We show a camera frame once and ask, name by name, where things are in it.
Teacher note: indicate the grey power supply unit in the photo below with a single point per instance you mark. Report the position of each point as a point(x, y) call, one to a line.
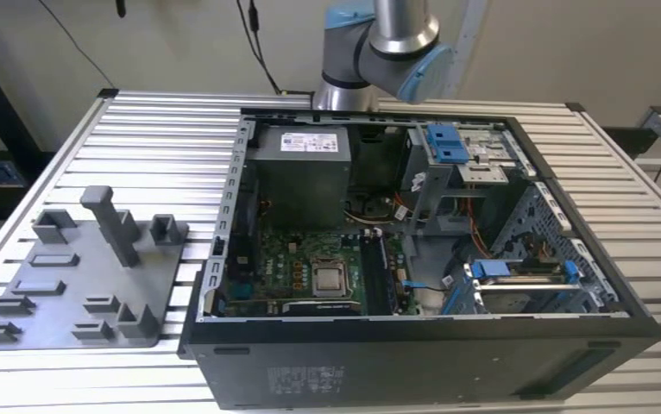
point(302, 190)

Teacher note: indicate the CPU socket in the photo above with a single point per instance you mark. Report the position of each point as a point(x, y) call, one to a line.
point(329, 261)

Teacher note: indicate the black table corner cap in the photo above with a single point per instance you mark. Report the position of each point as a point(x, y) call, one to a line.
point(109, 92)
point(575, 106)

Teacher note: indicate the hard disk in blue carrier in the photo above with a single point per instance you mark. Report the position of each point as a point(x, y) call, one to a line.
point(489, 269)

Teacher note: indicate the silver CPU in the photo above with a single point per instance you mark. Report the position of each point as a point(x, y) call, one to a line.
point(330, 282)

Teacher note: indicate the black RAM slot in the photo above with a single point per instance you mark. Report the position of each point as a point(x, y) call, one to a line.
point(371, 276)

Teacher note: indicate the blue drive latch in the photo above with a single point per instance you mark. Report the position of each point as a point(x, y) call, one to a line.
point(443, 142)

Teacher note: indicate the grey metal drive cage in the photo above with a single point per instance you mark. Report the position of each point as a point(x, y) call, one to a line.
point(437, 190)

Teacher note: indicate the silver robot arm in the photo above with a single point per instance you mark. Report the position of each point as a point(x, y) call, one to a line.
point(388, 43)

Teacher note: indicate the grey parts rack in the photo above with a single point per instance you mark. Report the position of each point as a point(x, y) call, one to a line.
point(89, 276)

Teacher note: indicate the black PC case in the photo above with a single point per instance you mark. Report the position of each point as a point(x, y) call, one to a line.
point(365, 366)

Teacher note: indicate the black box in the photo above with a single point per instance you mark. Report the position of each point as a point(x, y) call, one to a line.
point(630, 140)

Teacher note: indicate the green motherboard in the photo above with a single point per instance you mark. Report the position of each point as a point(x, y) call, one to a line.
point(285, 259)

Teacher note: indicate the black graphics card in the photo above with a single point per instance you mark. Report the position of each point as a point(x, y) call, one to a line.
point(322, 307)

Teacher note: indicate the black RAM stick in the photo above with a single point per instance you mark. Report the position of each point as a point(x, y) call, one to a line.
point(387, 267)

